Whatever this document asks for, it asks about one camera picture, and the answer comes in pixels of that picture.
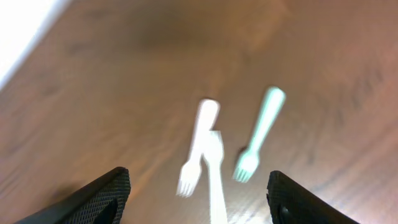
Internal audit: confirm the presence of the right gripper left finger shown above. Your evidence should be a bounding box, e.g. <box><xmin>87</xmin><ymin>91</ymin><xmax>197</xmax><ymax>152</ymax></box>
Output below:
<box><xmin>18</xmin><ymin>167</ymin><xmax>131</xmax><ymax>224</ymax></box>

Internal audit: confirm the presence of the white fork diagonal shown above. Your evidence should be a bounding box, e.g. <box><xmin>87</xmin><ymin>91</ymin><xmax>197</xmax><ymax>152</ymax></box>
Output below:
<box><xmin>203</xmin><ymin>131</ymin><xmax>228</xmax><ymax>224</ymax></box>

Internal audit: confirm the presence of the pale green fork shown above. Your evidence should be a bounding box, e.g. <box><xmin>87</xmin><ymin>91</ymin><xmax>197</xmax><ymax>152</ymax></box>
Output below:
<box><xmin>233</xmin><ymin>86</ymin><xmax>286</xmax><ymax>183</ymax></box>

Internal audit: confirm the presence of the white fork top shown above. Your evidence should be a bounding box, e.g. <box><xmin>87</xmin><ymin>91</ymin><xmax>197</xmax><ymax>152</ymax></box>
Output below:
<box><xmin>176</xmin><ymin>98</ymin><xmax>220</xmax><ymax>197</ymax></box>

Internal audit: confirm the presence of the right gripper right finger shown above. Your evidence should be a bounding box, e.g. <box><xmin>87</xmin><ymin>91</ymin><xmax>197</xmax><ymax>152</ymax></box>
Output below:
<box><xmin>267</xmin><ymin>170</ymin><xmax>358</xmax><ymax>224</ymax></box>

